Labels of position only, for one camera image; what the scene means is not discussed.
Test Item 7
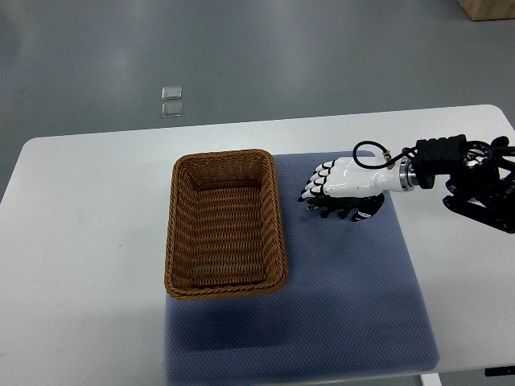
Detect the brown wicker basket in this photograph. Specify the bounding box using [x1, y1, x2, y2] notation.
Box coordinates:
[164, 149, 289, 301]

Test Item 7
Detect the white table leg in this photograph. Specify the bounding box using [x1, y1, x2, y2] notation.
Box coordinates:
[420, 373, 443, 386]

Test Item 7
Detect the dark toy crocodile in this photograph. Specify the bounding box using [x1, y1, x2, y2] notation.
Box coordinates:
[307, 194, 385, 222]

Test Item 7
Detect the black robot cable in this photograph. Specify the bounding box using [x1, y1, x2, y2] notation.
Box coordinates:
[352, 140, 419, 169]

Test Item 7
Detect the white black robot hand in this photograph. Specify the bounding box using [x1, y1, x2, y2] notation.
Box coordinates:
[299, 157, 417, 204]

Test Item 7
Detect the upper floor outlet plate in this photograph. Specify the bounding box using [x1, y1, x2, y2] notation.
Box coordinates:
[161, 85, 183, 101]

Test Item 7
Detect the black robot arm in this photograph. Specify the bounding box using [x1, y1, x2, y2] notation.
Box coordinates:
[408, 134, 514, 234]

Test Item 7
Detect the blue padded mat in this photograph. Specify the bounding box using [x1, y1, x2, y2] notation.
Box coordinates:
[164, 153, 439, 385]

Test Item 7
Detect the wooden box corner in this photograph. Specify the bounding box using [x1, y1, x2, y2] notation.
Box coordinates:
[458, 0, 514, 22]

